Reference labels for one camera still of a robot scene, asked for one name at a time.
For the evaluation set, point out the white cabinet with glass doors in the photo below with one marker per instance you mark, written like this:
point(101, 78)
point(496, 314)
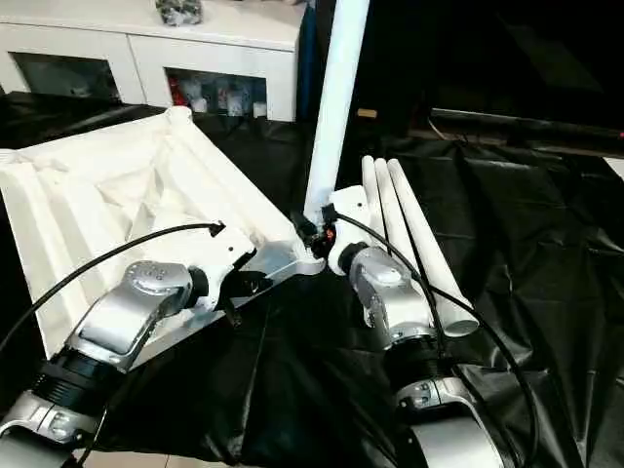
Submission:
point(146, 53)

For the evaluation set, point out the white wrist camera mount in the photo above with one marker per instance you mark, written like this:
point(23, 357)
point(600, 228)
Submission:
point(351, 200)
point(229, 248)

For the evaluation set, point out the white plastic table top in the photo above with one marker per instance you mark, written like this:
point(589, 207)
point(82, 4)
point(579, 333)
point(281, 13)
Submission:
point(97, 195)

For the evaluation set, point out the white plastic table leg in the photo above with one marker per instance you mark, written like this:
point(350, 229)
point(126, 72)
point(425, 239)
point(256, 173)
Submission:
point(390, 205)
point(371, 180)
point(429, 253)
point(336, 122)

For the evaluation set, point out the black plastic mat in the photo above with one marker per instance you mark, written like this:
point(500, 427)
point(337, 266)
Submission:
point(512, 234)

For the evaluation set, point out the black long bar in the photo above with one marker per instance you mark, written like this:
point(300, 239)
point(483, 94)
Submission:
point(512, 122)

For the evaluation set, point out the black case with yellow label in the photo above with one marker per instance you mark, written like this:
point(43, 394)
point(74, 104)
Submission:
point(400, 58)

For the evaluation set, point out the blue upright panel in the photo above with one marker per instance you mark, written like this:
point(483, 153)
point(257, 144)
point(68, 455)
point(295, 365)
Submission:
point(307, 63)

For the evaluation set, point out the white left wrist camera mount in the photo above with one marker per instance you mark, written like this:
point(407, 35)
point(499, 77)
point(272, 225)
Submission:
point(229, 248)

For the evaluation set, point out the white flat board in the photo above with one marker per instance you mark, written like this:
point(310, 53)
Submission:
point(616, 168)

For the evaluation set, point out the dark crumpled bag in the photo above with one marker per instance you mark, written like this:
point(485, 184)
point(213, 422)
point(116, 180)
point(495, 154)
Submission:
point(180, 11)

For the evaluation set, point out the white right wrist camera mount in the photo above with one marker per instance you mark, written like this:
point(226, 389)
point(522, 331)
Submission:
point(351, 200)

